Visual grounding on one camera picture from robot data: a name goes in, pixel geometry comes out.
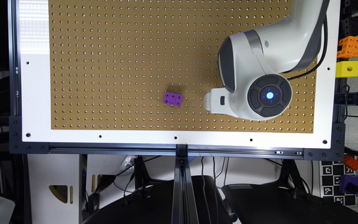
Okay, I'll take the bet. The yellow toy block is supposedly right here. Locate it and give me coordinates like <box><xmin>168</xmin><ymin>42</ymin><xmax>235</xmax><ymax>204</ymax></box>
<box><xmin>336</xmin><ymin>61</ymin><xmax>358</xmax><ymax>78</ymax></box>

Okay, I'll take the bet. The black chair right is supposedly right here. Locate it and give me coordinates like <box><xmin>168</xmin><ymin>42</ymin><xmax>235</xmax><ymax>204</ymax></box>
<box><xmin>222</xmin><ymin>184</ymin><xmax>358</xmax><ymax>224</ymax></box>

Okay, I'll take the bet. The orange toy block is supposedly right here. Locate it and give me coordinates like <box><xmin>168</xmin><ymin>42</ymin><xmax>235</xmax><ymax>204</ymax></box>
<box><xmin>337</xmin><ymin>35</ymin><xmax>358</xmax><ymax>59</ymax></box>

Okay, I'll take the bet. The black toy blocks stack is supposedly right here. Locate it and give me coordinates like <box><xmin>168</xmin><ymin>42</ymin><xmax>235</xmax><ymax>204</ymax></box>
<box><xmin>339</xmin><ymin>0</ymin><xmax>358</xmax><ymax>39</ymax></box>

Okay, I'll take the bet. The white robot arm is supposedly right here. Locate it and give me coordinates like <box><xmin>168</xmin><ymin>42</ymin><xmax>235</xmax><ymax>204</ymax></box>
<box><xmin>204</xmin><ymin>0</ymin><xmax>329</xmax><ymax>121</ymax></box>

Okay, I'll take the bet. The brown pegboard panel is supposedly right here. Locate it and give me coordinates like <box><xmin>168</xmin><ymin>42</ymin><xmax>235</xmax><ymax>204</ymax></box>
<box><xmin>48</xmin><ymin>0</ymin><xmax>316</xmax><ymax>133</ymax></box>

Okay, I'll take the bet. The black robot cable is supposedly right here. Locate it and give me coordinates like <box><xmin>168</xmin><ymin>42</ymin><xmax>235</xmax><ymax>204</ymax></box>
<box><xmin>286</xmin><ymin>15</ymin><xmax>329</xmax><ymax>82</ymax></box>

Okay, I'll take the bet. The black chair left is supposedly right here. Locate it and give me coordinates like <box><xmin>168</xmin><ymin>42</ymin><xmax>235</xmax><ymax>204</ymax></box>
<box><xmin>85</xmin><ymin>175</ymin><xmax>232</xmax><ymax>224</ymax></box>

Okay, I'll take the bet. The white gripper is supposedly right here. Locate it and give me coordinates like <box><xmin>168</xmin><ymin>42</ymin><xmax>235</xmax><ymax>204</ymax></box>
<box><xmin>204</xmin><ymin>88</ymin><xmax>239</xmax><ymax>117</ymax></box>

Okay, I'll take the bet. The dark aluminium table frame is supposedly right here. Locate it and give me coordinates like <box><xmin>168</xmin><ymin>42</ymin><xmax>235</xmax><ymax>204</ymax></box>
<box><xmin>8</xmin><ymin>1</ymin><xmax>346</xmax><ymax>223</ymax></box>

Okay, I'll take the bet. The purple block with black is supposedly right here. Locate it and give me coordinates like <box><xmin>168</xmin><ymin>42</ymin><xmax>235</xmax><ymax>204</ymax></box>
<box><xmin>339</xmin><ymin>175</ymin><xmax>358</xmax><ymax>195</ymax></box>

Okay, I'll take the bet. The purple toy block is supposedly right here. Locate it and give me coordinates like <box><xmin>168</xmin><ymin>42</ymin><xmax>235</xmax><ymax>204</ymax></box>
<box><xmin>163</xmin><ymin>92</ymin><xmax>183</xmax><ymax>106</ymax></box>

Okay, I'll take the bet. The black chair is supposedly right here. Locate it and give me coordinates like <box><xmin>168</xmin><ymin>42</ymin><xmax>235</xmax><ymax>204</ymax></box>
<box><xmin>222</xmin><ymin>184</ymin><xmax>358</xmax><ymax>224</ymax></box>
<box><xmin>85</xmin><ymin>175</ymin><xmax>232</xmax><ymax>224</ymax></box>

